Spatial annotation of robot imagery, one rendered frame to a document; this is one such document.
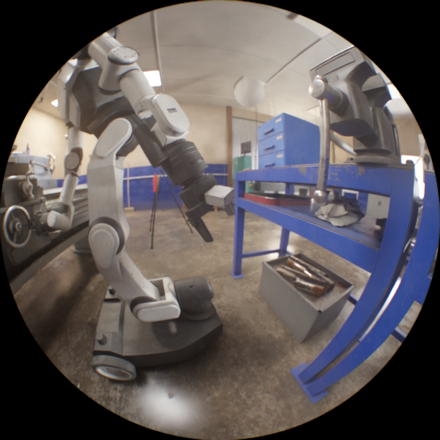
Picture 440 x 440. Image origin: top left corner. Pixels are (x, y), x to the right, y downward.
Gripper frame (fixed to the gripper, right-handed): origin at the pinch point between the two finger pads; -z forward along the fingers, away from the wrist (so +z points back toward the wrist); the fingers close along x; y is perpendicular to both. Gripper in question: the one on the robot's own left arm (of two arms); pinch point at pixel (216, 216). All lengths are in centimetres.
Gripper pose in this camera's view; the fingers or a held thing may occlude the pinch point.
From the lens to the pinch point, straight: 36.3
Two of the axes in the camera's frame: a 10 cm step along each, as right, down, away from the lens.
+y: 7.0, -1.6, -6.9
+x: -5.1, 5.7, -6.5
